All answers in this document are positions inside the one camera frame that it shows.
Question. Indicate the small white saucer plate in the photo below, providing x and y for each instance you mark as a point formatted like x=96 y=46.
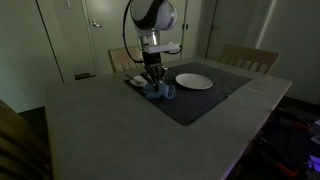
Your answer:
x=137 y=81

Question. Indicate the blue cloth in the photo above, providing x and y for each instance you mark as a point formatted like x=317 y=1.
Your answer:
x=166 y=91

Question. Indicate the large white round plate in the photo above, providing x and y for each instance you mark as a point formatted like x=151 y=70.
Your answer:
x=194 y=81

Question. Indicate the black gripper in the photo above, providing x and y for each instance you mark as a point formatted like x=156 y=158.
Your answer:
x=153 y=60

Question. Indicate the dark floor doorstop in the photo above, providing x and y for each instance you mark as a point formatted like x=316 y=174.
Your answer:
x=85 y=76

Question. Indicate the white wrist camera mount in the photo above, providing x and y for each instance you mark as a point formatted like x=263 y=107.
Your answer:
x=161 y=48

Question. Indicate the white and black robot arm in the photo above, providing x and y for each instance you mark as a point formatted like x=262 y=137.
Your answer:
x=160 y=15

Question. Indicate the dark grey fabric placemat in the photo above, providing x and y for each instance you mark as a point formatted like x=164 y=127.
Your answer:
x=226 y=78
x=186 y=106

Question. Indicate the metal spoon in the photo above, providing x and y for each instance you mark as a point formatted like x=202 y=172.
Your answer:
x=130 y=77

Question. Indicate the red and black clamp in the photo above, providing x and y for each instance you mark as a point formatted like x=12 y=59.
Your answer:
x=300 y=126
x=283 y=166

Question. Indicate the plain white door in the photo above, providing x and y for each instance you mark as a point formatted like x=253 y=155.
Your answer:
x=233 y=26

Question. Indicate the purple lit device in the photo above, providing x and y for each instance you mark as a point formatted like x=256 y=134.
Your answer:
x=314 y=160

